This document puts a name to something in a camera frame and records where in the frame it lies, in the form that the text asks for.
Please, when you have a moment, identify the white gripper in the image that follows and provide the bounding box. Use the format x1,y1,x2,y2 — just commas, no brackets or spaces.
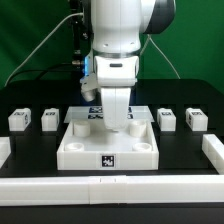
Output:
101,87,131,131

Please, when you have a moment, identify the white square tabletop part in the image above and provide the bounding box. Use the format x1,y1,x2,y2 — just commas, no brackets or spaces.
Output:
57,119,159,170

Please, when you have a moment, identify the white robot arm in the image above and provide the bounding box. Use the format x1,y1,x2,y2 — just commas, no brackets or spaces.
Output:
81,0,176,131

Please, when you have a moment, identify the white marker base plate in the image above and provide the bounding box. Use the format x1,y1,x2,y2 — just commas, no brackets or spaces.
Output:
64,106,154,123

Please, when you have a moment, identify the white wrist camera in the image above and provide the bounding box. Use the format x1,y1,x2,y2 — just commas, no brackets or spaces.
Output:
80,73,98,102

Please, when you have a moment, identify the white cable right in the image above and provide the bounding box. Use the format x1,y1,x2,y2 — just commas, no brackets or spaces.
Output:
139,33,182,80

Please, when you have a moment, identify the white cable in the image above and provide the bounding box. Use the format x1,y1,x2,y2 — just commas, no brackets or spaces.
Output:
3,12,86,88
139,33,182,80

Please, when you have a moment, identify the black camera stand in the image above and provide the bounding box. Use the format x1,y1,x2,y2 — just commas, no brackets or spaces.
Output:
68,0,91,73

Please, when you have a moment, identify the white cable left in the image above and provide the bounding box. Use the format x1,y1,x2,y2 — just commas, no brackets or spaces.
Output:
3,12,86,88

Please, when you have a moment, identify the white left obstacle rail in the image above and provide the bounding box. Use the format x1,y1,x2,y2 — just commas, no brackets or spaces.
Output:
0,137,11,168

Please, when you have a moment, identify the white front obstacle rail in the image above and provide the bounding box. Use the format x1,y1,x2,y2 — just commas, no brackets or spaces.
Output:
0,175,224,206

